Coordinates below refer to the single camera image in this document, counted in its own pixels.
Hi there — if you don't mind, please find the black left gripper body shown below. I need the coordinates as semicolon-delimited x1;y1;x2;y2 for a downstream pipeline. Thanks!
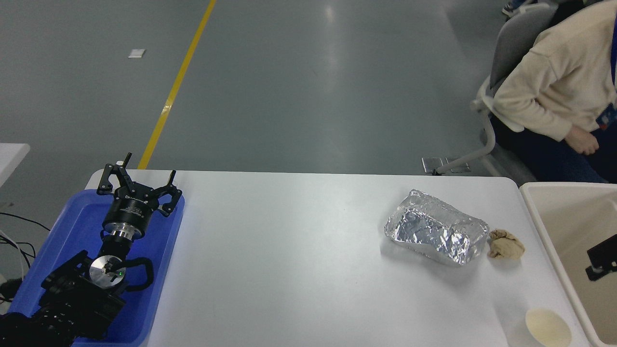
103;186;161;233

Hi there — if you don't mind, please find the white paper cup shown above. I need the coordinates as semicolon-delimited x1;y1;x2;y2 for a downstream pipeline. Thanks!
509;307;573;347

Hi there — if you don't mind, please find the person's hand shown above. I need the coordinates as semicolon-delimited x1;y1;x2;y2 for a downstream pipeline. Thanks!
564;126;600;156

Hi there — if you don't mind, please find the large pale bin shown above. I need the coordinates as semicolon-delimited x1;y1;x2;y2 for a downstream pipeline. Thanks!
519;182;617;347

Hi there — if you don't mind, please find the blue plastic tray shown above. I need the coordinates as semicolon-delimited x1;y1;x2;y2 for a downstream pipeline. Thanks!
7;189;185;347

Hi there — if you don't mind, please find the crumpled tan paper ball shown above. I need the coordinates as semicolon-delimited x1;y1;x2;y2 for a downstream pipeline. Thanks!
488;229;525;260

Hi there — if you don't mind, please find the blue id badge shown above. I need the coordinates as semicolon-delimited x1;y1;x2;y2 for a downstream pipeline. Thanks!
596;103;617;131

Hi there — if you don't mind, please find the crumpled foil tray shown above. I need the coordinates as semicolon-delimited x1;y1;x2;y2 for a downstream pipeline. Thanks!
384;188;490;267

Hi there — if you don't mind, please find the person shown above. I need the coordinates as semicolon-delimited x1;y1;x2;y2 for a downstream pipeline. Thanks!
492;0;617;184

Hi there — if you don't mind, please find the grey office chair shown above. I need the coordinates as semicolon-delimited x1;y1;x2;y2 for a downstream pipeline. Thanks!
422;2;560;186

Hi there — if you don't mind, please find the thin black cable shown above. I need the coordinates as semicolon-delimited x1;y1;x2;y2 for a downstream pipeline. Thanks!
0;212;51;233

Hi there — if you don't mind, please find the looped black cable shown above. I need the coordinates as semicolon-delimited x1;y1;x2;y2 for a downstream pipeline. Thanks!
0;236;37;265

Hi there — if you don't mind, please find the white cable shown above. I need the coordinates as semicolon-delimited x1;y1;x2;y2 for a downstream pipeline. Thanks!
0;230;27;285

